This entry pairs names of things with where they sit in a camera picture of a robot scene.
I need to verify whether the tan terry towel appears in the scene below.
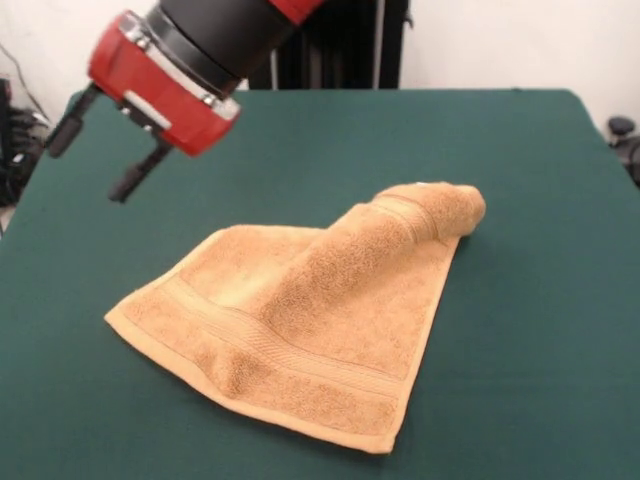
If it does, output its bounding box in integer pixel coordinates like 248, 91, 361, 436
103, 182, 487, 456

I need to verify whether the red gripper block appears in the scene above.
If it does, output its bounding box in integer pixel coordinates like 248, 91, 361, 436
45, 10, 240, 205

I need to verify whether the dark green table cloth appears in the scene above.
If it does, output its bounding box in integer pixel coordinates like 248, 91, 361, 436
0, 88, 640, 480

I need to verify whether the black stand column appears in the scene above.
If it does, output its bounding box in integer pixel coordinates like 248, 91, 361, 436
247, 0, 416, 91

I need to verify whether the black equipment and cable pile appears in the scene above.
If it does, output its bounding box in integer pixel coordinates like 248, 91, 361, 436
0, 74, 54, 209

